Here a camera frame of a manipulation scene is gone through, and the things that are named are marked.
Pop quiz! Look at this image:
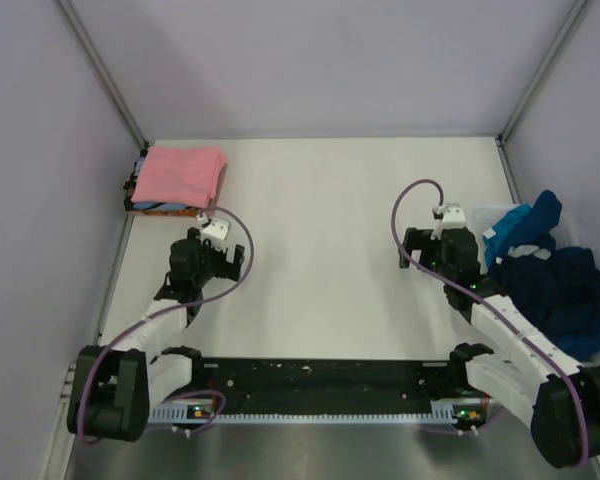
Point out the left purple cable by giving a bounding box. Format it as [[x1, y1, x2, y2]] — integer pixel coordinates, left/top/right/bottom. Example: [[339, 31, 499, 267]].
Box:
[[75, 205, 256, 447]]

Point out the white plastic laundry basket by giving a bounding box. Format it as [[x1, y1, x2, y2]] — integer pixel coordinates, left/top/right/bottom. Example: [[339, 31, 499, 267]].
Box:
[[466, 204, 581, 249]]

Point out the purple cable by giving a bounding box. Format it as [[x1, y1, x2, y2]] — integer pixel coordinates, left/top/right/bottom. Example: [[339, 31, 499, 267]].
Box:
[[390, 179, 592, 469], [75, 205, 256, 447]]

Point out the blue white t shirt pile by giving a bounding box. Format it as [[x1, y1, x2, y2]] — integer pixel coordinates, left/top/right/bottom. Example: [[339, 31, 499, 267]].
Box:
[[483, 190, 600, 361]]

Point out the stack of folded shirts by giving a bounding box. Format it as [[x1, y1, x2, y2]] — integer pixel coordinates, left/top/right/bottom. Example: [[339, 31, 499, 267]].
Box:
[[123, 144, 228, 217]]

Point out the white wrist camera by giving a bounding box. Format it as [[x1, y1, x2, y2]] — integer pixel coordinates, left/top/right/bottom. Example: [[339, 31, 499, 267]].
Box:
[[196, 213, 231, 242], [431, 203, 466, 240]]

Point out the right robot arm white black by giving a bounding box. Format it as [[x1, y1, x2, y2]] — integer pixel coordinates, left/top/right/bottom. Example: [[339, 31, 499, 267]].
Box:
[[395, 228, 600, 468]]

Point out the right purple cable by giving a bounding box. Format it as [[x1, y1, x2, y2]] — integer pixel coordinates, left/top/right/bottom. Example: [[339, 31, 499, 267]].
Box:
[[390, 179, 592, 469]]

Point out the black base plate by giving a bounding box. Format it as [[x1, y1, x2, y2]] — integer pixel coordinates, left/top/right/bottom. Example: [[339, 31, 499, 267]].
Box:
[[187, 357, 484, 415]]

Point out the grey slotted cable duct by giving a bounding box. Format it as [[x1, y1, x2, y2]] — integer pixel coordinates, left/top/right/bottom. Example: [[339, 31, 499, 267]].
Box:
[[148, 402, 458, 426]]

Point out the pink folded t shirt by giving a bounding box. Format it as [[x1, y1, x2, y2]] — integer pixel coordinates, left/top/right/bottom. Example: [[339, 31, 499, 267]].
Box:
[[131, 146, 227, 208]]

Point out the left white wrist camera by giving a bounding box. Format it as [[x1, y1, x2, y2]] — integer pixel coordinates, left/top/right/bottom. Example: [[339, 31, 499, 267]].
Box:
[[196, 213, 231, 242]]

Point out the navy blue t shirt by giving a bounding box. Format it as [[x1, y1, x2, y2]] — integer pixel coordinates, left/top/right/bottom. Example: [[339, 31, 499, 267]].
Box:
[[488, 247, 600, 342]]

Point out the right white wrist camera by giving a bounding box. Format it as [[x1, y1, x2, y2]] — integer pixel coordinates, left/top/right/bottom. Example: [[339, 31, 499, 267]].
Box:
[[431, 203, 466, 240]]

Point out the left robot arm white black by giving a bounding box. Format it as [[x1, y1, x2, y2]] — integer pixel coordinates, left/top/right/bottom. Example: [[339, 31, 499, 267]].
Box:
[[66, 220, 252, 445]]

